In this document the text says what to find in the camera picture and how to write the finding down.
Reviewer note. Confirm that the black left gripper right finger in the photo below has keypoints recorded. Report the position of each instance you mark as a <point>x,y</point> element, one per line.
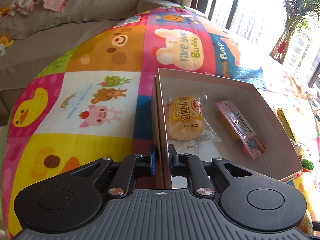
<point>191,167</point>

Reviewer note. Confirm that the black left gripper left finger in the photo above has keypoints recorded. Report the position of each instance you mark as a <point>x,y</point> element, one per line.
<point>125,173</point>

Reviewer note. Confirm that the packaged small bread bun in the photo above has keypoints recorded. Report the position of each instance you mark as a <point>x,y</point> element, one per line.
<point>185,121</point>

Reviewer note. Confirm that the pink cardboard box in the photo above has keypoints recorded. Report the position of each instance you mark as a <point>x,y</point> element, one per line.
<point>280,161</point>

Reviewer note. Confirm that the pink volcano snack package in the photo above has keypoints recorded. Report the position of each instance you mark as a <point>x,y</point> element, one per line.
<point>239,129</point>

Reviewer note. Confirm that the colourful cartoon play mat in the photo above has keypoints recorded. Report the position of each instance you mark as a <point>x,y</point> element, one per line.
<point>96,99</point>

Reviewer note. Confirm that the green yellow snack packet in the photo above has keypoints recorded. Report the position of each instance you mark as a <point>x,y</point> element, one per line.
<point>286,125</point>

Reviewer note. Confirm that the grey bed sheet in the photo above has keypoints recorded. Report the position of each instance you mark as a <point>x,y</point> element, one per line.
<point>23,61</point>

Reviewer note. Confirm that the grey long pillow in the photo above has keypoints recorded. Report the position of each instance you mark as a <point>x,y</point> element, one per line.
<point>77,11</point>

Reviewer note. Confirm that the yellow orange baby toy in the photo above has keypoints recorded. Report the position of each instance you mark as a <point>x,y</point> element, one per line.
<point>5,42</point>

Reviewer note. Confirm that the pink white baby clothes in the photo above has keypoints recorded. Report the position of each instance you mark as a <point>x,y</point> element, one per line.
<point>25,7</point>

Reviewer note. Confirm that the potted green plant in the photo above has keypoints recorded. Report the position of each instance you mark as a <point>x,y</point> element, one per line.
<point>298,15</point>

